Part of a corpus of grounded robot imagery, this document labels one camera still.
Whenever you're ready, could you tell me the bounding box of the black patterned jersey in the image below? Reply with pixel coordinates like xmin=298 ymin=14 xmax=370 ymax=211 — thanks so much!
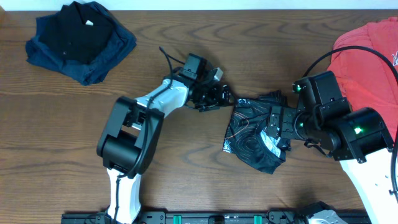
xmin=223 ymin=90 xmax=291 ymax=174

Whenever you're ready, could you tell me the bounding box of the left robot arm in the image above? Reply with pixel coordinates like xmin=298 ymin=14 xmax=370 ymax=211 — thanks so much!
xmin=96 ymin=77 xmax=233 ymax=223

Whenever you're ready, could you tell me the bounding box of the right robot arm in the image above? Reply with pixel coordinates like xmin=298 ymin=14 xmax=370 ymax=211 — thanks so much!
xmin=267 ymin=101 xmax=397 ymax=223

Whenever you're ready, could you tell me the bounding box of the red t-shirt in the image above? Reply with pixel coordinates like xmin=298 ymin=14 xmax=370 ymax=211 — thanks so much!
xmin=328 ymin=17 xmax=397 ymax=137

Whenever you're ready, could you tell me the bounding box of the folded dark blue garment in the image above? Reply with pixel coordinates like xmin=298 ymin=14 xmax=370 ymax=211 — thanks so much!
xmin=25 ymin=1 xmax=136 ymax=85

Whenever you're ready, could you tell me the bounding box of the folded black shirt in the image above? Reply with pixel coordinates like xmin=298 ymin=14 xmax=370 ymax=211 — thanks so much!
xmin=39 ymin=2 xmax=114 ymax=64

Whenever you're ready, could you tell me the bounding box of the left black cable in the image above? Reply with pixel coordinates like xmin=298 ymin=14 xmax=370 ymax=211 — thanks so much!
xmin=113 ymin=46 xmax=187 ymax=224

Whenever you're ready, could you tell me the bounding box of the black cable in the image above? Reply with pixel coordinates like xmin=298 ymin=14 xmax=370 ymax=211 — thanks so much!
xmin=113 ymin=46 xmax=187 ymax=224
xmin=302 ymin=45 xmax=398 ymax=203

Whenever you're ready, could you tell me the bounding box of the right black cable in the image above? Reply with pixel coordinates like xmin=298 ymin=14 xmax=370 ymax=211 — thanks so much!
xmin=302 ymin=45 xmax=398 ymax=203

